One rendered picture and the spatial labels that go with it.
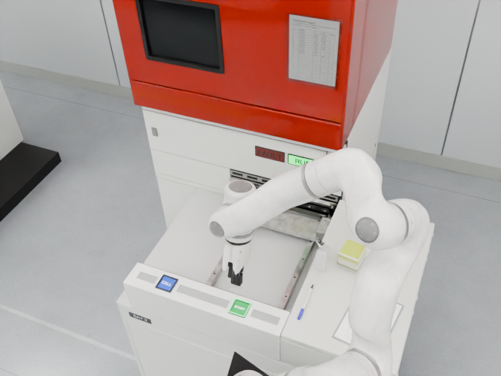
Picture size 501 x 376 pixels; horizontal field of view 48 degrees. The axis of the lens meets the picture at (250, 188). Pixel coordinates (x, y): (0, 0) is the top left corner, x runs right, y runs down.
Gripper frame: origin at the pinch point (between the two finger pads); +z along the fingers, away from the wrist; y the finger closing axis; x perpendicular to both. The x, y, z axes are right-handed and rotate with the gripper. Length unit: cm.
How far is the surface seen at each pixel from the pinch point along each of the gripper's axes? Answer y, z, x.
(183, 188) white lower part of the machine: -63, 20, -53
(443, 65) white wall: -210, -5, 33
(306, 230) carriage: -50, 14, 6
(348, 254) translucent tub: -28.5, 2.4, 26.5
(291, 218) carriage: -53, 13, -1
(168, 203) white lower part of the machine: -66, 31, -62
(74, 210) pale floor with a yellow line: -110, 91, -156
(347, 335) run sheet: -5.9, 13.8, 33.8
